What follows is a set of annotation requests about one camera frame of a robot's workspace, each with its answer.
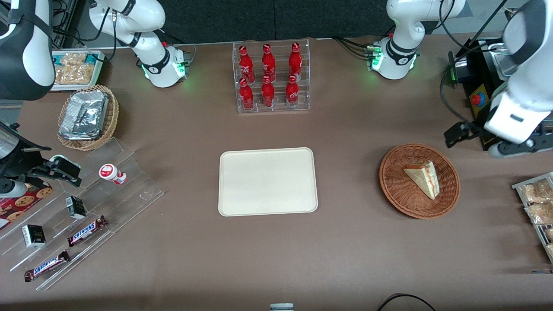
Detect clear acrylic bottle rack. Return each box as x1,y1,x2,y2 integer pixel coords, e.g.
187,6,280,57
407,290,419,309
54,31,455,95
232,38,311,114

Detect white bottle with red cap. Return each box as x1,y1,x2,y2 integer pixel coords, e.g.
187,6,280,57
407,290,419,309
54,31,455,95
99,163,127,186

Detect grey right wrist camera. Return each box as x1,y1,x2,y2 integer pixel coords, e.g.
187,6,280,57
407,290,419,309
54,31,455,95
0,178,28,199

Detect silver foil pack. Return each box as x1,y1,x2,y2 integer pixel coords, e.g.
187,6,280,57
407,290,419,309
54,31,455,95
58,90,109,141

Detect brown wicker basket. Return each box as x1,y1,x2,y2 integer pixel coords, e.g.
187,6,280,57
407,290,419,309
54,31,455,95
379,143,461,220

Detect clear bag of snacks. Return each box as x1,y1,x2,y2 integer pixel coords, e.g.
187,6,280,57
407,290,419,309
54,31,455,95
60,52,88,67
54,64,94,85

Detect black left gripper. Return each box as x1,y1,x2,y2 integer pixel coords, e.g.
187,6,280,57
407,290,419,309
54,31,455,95
444,122,491,149

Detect white snack tray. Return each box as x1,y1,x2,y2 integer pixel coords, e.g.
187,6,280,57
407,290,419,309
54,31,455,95
51,49,106,92

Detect red cola bottle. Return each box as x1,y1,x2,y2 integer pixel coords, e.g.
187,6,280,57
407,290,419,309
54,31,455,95
238,45,256,83
288,41,303,81
261,75,276,108
261,44,277,83
285,74,300,108
238,77,255,111

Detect light wicker basket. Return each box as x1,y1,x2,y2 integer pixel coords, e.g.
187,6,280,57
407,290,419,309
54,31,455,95
57,84,120,152

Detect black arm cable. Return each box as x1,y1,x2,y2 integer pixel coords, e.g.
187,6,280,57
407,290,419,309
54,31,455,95
439,0,510,130

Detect black base cables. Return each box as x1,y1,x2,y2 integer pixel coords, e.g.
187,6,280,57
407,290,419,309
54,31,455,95
161,28,197,66
332,36,377,60

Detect small black carton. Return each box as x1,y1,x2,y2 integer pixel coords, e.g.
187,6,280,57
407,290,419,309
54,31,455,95
65,195,87,220
21,224,47,248

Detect red cookie box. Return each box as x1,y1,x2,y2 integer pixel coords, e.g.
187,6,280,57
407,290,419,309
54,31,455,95
0,183,54,230

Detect triangle sandwich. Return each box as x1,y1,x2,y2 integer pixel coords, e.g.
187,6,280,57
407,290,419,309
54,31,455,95
403,161,440,200

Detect clear pastry packet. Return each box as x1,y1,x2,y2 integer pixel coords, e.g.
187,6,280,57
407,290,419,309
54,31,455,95
520,179,553,204
524,201,553,225

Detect clear acrylic stepped stand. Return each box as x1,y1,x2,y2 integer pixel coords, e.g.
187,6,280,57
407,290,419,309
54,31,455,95
0,137,164,291

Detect metal wire rack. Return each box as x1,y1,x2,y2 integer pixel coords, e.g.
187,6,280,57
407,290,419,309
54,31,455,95
512,171,553,265

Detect black control box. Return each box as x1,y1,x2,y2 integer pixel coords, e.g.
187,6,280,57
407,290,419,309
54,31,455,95
448,37,553,152

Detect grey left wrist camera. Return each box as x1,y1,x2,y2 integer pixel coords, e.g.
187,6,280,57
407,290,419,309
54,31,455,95
488,135,553,159

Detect black table cable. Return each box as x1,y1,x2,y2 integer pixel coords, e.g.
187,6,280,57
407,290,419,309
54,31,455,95
377,293,438,311

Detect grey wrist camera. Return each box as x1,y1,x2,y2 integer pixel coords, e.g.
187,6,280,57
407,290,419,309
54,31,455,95
488,135,553,159
0,178,28,199

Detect cream plastic tray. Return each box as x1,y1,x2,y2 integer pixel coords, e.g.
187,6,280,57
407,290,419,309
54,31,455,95
218,147,318,217

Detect brown Snickers bar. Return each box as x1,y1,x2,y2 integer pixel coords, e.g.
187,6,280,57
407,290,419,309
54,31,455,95
23,250,71,282
67,215,109,248

